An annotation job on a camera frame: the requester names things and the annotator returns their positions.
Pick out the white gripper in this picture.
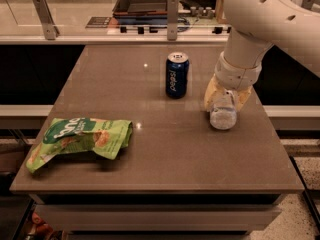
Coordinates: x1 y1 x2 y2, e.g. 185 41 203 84
204 53 262 112

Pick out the clear plastic tea bottle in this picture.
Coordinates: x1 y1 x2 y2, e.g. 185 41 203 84
210 91 237 130

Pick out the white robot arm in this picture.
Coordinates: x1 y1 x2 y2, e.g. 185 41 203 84
204 0 320 111

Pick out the blue pepsi can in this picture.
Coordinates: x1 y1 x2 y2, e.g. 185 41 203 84
165 52 189 99

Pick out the cardboard box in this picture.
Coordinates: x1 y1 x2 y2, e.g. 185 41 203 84
215 0 227 23

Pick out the green snack bag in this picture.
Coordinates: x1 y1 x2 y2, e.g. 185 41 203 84
26 118 132 173

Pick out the glass barrier panel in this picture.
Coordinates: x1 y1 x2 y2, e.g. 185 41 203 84
0 0 231 45

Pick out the grey drawer front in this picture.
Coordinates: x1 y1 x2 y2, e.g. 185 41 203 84
36 205 281 232

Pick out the middle metal glass bracket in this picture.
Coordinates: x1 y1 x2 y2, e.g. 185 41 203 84
167 0 179 41

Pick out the metal glass bracket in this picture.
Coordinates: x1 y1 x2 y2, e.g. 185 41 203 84
167 0 179 41
32 0 60 40

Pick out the left metal glass bracket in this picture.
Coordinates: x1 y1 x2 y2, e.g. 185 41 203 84
32 0 60 40

